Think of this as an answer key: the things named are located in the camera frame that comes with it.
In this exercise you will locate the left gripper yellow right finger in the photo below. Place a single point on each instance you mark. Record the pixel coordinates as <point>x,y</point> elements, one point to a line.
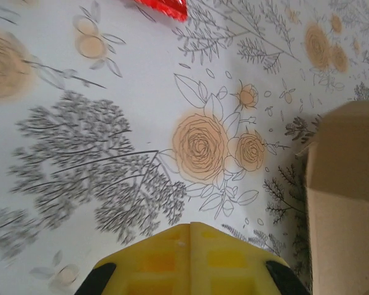
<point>227,267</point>

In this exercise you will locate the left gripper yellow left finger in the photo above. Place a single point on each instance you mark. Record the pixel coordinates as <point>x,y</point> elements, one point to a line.
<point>147,270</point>

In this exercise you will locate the brown cardboard paper box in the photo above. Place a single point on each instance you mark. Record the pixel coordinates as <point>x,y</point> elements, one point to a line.
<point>344,184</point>

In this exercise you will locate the floral patterned tablecloth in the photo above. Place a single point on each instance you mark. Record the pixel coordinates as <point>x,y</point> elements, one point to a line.
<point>141,77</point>

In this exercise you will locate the red snack packet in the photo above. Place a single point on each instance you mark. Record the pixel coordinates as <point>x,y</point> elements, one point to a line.
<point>163,7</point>

